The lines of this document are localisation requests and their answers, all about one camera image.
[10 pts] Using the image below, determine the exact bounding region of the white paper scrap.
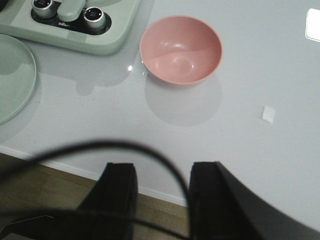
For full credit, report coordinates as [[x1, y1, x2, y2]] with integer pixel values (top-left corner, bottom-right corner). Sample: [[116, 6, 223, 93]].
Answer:
[[262, 106, 276, 124]]

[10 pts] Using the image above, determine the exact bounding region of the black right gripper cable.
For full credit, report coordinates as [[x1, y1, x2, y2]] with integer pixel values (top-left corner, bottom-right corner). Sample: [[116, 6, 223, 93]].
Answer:
[[0, 140, 193, 240]]

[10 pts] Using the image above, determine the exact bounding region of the mint green breakfast maker base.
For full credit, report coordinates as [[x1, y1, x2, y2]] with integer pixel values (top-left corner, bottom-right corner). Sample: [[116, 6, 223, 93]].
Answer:
[[0, 0, 140, 55]]

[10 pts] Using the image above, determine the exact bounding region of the silver control knob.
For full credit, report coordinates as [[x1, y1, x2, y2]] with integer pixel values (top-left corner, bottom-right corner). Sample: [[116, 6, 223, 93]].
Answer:
[[83, 6, 106, 31], [32, 0, 57, 19]]

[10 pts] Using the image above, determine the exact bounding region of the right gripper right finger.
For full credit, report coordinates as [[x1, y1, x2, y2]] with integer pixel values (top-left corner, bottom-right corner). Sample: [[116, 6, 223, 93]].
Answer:
[[188, 161, 320, 240]]

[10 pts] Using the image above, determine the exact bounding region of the left silver control knob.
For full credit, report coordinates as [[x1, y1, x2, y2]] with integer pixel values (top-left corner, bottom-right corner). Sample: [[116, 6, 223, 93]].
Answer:
[[32, 0, 57, 19]]

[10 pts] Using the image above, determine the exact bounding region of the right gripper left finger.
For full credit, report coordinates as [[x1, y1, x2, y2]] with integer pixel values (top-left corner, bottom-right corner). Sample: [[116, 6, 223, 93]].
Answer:
[[52, 163, 138, 240]]

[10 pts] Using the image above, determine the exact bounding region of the pink plastic bowl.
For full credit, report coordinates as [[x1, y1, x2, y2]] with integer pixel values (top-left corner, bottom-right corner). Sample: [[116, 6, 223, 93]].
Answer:
[[139, 15, 223, 86]]

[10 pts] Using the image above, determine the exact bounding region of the mint green round plate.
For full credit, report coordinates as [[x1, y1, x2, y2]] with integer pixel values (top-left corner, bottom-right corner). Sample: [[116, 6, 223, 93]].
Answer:
[[0, 34, 37, 124]]

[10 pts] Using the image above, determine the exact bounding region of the right silver control knob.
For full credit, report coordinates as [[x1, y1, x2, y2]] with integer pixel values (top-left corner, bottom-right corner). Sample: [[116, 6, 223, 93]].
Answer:
[[83, 6, 106, 31]]

